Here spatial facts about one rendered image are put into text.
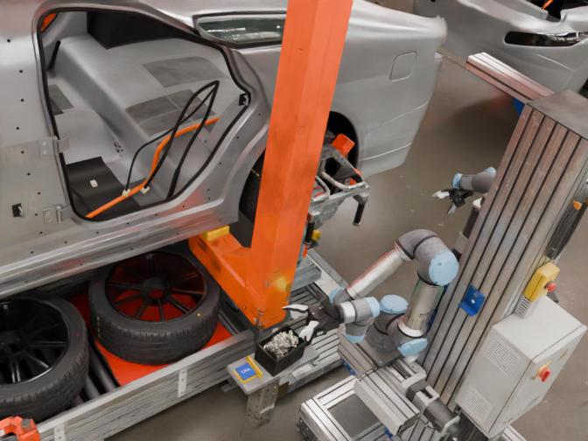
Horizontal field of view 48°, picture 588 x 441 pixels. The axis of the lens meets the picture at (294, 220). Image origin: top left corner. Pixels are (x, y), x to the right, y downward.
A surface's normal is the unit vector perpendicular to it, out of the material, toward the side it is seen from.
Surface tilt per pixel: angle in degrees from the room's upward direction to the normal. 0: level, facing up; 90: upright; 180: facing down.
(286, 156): 90
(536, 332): 0
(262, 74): 81
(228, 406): 0
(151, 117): 7
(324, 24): 90
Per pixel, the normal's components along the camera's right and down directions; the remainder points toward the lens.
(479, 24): -0.75, 0.25
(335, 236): 0.15, -0.77
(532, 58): -0.40, 0.52
